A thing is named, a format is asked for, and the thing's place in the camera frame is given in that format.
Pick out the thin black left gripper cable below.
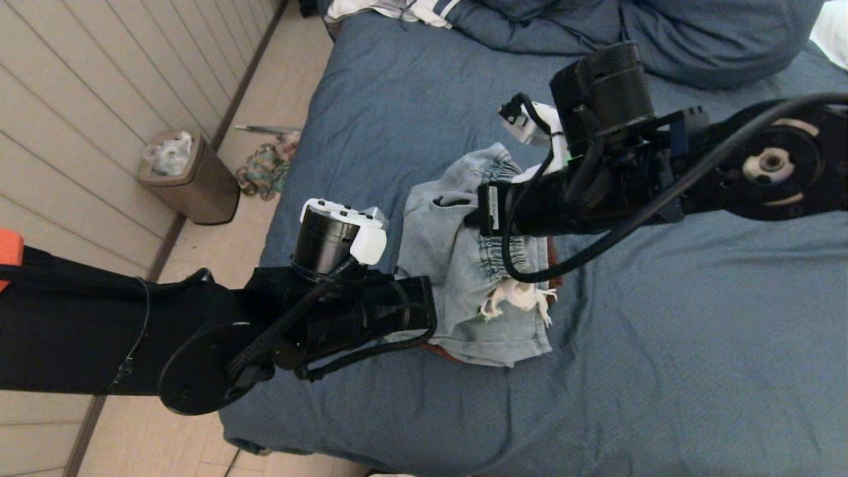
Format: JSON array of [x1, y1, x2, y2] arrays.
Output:
[[295, 301, 439, 384]]

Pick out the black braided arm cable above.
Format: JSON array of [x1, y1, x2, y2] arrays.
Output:
[[563, 99, 607, 213], [225, 257, 358, 388]]

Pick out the rust brown shorts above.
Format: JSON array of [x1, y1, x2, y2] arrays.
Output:
[[424, 235, 565, 364]]

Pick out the multicoloured rag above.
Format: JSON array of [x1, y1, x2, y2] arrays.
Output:
[[237, 144, 292, 201]]

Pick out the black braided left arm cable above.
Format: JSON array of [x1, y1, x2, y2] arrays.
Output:
[[225, 257, 358, 388]]

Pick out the crumpled blue duvet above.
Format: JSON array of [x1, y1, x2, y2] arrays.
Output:
[[450, 0, 825, 90]]

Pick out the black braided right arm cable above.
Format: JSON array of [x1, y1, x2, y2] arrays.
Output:
[[563, 99, 607, 213]]

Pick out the blue bed cover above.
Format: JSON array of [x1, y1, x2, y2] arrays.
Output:
[[215, 0, 848, 477]]

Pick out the light blue denim shorts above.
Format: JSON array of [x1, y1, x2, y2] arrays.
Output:
[[391, 142, 564, 368]]

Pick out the brown trash bin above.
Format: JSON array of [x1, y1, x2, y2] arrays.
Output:
[[138, 131, 240, 226]]

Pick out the clear plastic bin bag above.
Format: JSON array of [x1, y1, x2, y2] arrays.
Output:
[[145, 134, 195, 178]]

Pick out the white striped garment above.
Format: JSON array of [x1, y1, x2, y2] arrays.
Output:
[[326, 0, 464, 29]]

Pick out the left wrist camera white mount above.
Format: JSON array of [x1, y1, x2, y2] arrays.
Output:
[[299, 199, 388, 266]]

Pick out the white pillow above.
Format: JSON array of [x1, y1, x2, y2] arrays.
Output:
[[810, 0, 848, 70]]

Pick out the smooth black right arm cable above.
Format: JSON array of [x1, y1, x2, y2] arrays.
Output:
[[500, 93, 848, 284]]

